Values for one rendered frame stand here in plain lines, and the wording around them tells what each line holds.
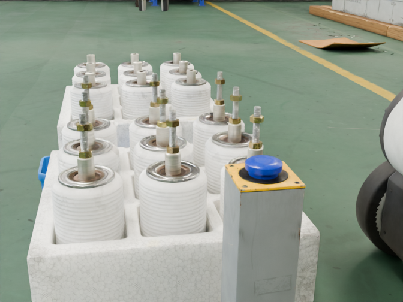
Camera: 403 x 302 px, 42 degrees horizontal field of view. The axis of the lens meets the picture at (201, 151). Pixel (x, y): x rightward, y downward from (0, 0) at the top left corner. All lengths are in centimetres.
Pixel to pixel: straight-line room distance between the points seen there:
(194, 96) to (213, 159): 41
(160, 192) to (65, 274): 16
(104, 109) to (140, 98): 9
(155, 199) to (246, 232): 19
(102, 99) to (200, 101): 23
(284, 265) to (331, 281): 39
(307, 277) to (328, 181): 62
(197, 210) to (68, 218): 17
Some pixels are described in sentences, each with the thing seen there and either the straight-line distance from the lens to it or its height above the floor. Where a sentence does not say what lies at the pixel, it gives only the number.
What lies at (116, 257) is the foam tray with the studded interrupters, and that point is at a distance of 69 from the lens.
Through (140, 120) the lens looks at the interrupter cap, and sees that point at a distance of 95.
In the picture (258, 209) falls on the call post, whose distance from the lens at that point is 54.
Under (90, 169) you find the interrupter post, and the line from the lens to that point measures 71.
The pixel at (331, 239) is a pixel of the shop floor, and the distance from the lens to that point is 110.
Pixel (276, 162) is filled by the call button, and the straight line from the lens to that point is 56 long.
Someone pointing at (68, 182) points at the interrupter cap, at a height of 25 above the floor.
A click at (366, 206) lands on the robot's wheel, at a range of 100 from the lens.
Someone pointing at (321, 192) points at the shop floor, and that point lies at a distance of 130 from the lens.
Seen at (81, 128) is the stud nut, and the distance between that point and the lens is 69.
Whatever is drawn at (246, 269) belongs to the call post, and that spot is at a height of 22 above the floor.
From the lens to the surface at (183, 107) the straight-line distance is 123.
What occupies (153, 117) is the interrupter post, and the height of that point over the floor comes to 26.
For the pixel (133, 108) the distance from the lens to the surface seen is 122.
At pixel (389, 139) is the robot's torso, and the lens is 71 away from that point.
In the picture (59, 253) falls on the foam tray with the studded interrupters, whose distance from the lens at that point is 69.
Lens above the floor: 53
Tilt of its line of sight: 20 degrees down
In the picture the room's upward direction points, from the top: 1 degrees clockwise
